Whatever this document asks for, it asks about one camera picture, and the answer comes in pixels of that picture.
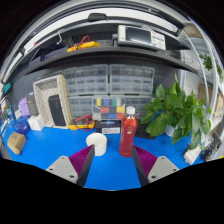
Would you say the blue tissue pack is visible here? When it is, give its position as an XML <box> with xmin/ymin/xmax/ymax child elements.
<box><xmin>12</xmin><ymin>114</ymin><xmax>32</xmax><ymax>136</ymax></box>

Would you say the black case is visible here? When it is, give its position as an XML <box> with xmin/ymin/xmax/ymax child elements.
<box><xmin>134</xmin><ymin>123</ymin><xmax>157</xmax><ymax>140</ymax></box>

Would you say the black box with white label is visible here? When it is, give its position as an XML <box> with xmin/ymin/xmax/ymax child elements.
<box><xmin>95</xmin><ymin>119</ymin><xmax>122</xmax><ymax>135</ymax></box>

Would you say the red drink bottle white cap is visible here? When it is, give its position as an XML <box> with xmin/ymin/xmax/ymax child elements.
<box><xmin>118</xmin><ymin>105</ymin><xmax>139</xmax><ymax>158</ymax></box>

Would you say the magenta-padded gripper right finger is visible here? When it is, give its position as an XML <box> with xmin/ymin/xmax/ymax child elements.
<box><xmin>130</xmin><ymin>144</ymin><xmax>180</xmax><ymax>187</ymax></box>

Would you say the large potted green plant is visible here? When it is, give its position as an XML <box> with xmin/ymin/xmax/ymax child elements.
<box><xmin>139</xmin><ymin>73</ymin><xmax>213</xmax><ymax>150</ymax></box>

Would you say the colour checker card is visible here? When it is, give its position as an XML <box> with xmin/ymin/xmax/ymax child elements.
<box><xmin>91</xmin><ymin>97</ymin><xmax>127</xmax><ymax>121</ymax></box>

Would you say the yellow multimeter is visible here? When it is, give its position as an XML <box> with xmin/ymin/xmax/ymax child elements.
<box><xmin>67</xmin><ymin>114</ymin><xmax>95</xmax><ymax>131</ymax></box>

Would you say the brown cardboard box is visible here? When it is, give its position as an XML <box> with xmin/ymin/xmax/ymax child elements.
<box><xmin>6</xmin><ymin>131</ymin><xmax>28</xmax><ymax>155</ymax></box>

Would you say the small white box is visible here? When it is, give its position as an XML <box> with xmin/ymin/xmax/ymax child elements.
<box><xmin>183</xmin><ymin>145</ymin><xmax>202</xmax><ymax>165</ymax></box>

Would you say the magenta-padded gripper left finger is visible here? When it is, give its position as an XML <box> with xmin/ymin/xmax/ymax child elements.
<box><xmin>45</xmin><ymin>144</ymin><xmax>96</xmax><ymax>188</ymax></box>

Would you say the dark grey shelf unit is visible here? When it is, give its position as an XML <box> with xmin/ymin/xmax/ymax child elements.
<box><xmin>0</xmin><ymin>6</ymin><xmax>201</xmax><ymax>76</ymax></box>

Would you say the purple bag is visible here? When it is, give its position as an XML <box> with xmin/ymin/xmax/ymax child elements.
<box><xmin>18</xmin><ymin>96</ymin><xmax>32</xmax><ymax>117</ymax></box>

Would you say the white cup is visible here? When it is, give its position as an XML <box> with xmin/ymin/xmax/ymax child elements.
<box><xmin>85</xmin><ymin>132</ymin><xmax>109</xmax><ymax>157</ymax></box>

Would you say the small green plant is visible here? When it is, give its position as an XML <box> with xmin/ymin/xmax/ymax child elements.
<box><xmin>199</xmin><ymin>52</ymin><xmax>224</xmax><ymax>82</ymax></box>

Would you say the black speaker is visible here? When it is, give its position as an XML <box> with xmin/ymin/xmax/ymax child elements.
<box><xmin>47</xmin><ymin>94</ymin><xmax>67</xmax><ymax>127</ymax></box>

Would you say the dark grey box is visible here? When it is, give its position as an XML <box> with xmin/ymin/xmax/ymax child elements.
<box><xmin>25</xmin><ymin>92</ymin><xmax>40</xmax><ymax>117</ymax></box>

